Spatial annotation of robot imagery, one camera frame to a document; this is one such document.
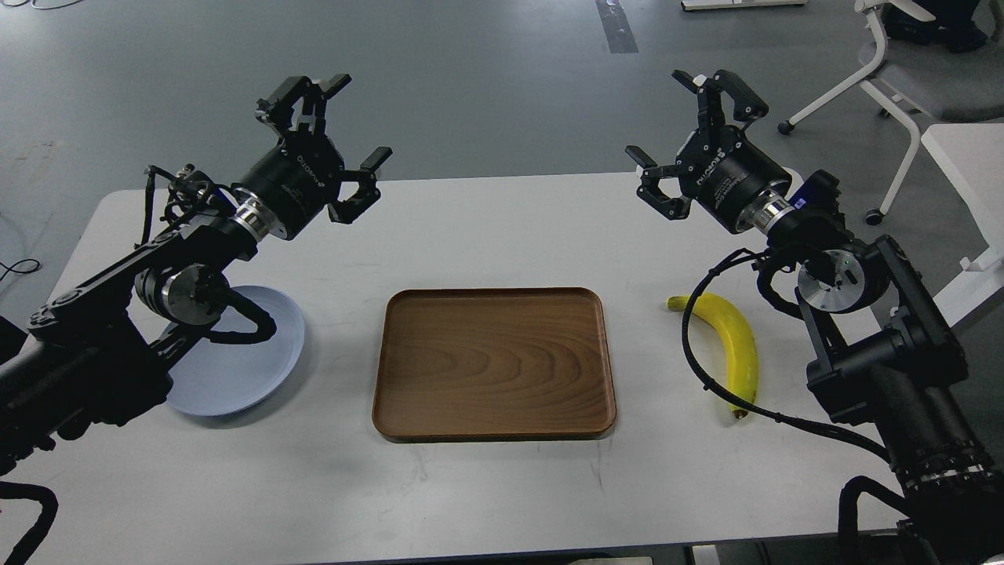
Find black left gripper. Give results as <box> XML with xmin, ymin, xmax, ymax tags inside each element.
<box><xmin>235</xmin><ymin>74</ymin><xmax>392</xmax><ymax>241</ymax></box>

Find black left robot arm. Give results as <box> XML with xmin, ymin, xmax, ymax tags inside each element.
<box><xmin>1</xmin><ymin>74</ymin><xmax>392</xmax><ymax>473</ymax></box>

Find light blue plate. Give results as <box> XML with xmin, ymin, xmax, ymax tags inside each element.
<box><xmin>166</xmin><ymin>285</ymin><xmax>306</xmax><ymax>416</ymax></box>

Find grey floor tape strip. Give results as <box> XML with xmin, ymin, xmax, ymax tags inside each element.
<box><xmin>593</xmin><ymin>0</ymin><xmax>639</xmax><ymax>54</ymax></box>

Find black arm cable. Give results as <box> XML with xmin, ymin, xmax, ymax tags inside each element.
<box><xmin>0</xmin><ymin>480</ymin><xmax>60</xmax><ymax>565</ymax></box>
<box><xmin>679</xmin><ymin>247</ymin><xmax>892</xmax><ymax>464</ymax></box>

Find white grey office chair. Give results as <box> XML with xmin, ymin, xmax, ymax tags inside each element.
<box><xmin>777</xmin><ymin>1</ymin><xmax>1003</xmax><ymax>226</ymax></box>

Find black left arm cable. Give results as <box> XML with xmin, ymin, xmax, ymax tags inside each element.
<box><xmin>0</xmin><ymin>480</ymin><xmax>60</xmax><ymax>565</ymax></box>

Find yellow banana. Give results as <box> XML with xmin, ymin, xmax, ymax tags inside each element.
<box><xmin>692</xmin><ymin>293</ymin><xmax>759</xmax><ymax>405</ymax></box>

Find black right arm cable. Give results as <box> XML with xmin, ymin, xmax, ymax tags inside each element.
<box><xmin>679</xmin><ymin>247</ymin><xmax>892</xmax><ymax>464</ymax></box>

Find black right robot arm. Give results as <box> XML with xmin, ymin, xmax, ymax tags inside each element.
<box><xmin>625</xmin><ymin>69</ymin><xmax>1003</xmax><ymax>564</ymax></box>

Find brown wooden tray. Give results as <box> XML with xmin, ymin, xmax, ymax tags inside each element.
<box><xmin>372</xmin><ymin>287</ymin><xmax>617</xmax><ymax>443</ymax></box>

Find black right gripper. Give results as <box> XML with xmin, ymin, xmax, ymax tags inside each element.
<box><xmin>625</xmin><ymin>69</ymin><xmax>794</xmax><ymax>235</ymax></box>

